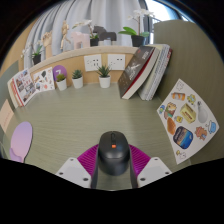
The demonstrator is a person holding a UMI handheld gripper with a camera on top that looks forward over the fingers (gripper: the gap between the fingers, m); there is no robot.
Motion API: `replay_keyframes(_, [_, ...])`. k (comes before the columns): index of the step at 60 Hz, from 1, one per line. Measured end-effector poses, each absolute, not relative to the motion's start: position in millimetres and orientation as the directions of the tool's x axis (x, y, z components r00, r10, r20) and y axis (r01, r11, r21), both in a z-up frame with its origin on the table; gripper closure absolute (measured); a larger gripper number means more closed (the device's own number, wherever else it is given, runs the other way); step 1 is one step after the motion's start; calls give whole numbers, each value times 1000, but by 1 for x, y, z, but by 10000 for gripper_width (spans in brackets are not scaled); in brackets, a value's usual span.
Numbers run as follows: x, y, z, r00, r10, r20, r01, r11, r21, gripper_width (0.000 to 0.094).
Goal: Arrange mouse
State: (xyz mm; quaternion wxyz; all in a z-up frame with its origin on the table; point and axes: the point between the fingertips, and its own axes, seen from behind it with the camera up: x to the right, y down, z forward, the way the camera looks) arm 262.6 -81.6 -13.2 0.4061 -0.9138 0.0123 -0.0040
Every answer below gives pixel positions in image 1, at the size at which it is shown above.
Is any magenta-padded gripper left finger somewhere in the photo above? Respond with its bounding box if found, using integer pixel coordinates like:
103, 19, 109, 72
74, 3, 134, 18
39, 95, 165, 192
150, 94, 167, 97
55, 143, 100, 190

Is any window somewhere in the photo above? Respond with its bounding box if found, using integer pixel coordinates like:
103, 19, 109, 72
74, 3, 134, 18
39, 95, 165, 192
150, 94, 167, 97
144, 0, 188, 44

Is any brown book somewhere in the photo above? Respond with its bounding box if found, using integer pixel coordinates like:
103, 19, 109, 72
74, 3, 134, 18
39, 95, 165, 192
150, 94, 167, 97
7, 78, 21, 109

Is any wooden mannequin figure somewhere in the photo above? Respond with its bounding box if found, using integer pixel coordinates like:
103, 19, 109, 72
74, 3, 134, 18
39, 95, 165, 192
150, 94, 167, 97
59, 20, 73, 53

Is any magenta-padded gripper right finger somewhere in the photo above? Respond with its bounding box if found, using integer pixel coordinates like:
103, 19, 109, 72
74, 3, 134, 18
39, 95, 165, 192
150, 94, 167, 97
128, 143, 173, 189

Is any white picture collage card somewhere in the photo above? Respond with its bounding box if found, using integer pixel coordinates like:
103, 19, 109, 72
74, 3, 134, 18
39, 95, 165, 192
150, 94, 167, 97
32, 66, 56, 93

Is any white wall socket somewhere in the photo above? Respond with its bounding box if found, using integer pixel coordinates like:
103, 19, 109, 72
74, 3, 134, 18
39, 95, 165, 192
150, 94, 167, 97
107, 53, 127, 71
83, 54, 103, 72

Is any black computer mouse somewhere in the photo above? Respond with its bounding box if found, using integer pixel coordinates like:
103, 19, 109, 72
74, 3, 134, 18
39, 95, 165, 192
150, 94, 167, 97
97, 130, 131, 177

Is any black book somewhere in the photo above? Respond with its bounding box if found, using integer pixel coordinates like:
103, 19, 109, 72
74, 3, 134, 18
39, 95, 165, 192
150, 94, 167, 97
117, 45, 161, 100

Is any grey curtain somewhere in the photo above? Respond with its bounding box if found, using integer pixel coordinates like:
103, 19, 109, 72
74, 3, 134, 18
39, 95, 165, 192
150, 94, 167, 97
23, 0, 148, 61

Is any purple round number sign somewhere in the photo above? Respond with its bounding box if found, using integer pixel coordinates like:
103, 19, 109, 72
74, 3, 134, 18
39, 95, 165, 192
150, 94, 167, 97
52, 64, 68, 82

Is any purple mouse pad with wrist rest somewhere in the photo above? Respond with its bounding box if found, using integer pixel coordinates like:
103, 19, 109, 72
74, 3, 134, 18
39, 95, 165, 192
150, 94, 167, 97
9, 121, 34, 164

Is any pink horse figure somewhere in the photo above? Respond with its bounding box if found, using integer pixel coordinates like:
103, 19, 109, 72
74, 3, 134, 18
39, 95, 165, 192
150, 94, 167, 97
70, 31, 91, 50

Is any red and white magazine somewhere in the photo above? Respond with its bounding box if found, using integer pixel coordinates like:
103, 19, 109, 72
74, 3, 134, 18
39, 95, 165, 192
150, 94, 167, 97
11, 68, 38, 107

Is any light wooden desk ledge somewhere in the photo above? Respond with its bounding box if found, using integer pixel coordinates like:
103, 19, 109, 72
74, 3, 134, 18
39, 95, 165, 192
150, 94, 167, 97
28, 44, 139, 73

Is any colourful sticker sheet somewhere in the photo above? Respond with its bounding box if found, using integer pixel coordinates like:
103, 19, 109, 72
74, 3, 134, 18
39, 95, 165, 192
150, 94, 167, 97
156, 78, 221, 165

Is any grey-green desk partition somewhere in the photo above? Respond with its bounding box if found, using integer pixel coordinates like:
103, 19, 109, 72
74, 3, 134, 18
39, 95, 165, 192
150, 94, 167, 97
152, 19, 224, 166
0, 59, 19, 101

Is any black horse figure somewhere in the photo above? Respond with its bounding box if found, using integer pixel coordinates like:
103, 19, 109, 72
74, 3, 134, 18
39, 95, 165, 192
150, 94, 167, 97
93, 25, 118, 46

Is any small plant in white pot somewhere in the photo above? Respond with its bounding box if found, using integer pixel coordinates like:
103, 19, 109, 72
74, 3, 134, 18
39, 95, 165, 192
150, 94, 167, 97
96, 64, 112, 89
55, 73, 68, 92
71, 69, 84, 90

